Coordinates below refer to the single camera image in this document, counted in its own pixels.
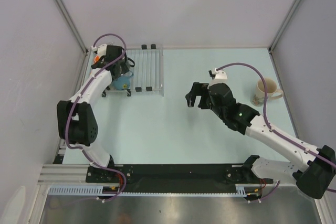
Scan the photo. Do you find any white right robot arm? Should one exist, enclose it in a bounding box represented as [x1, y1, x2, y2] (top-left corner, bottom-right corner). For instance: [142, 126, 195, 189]
[185, 82, 335, 199]

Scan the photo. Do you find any orange cup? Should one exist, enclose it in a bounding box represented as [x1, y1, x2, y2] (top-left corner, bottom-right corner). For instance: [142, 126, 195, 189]
[94, 55, 99, 63]

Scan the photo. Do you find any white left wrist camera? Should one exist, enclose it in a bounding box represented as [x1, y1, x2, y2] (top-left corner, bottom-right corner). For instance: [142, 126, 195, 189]
[91, 44, 108, 57]

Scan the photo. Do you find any grey mug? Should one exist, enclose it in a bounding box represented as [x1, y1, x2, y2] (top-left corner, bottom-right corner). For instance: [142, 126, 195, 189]
[125, 57, 135, 68]

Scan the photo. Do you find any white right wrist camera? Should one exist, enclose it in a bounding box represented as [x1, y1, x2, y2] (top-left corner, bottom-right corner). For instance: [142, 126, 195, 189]
[209, 68, 228, 81]

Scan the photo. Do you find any slotted cable duct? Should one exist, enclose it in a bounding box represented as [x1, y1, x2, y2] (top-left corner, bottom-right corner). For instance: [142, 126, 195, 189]
[48, 185, 260, 197]

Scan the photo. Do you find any beige patterned ceramic mug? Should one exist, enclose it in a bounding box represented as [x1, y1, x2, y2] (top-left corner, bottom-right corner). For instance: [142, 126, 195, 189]
[251, 78, 284, 106]

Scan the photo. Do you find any clear acrylic dish rack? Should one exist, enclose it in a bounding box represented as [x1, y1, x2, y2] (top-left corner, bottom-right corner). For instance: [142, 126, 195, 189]
[89, 43, 165, 98]

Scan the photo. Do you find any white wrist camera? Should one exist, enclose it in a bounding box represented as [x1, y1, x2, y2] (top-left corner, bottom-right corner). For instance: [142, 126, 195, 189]
[91, 44, 108, 57]
[209, 68, 228, 81]

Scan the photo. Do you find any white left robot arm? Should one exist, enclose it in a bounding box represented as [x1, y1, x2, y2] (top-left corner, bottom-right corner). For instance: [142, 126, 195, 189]
[57, 44, 128, 182]

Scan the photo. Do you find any light blue mug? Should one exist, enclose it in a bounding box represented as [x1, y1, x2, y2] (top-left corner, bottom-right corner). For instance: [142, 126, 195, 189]
[111, 71, 134, 90]

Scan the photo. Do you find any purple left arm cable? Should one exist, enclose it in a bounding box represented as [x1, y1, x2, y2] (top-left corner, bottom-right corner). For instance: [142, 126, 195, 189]
[64, 33, 127, 162]

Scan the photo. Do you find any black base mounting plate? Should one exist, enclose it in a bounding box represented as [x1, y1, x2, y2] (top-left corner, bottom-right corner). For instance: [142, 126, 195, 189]
[85, 163, 275, 194]

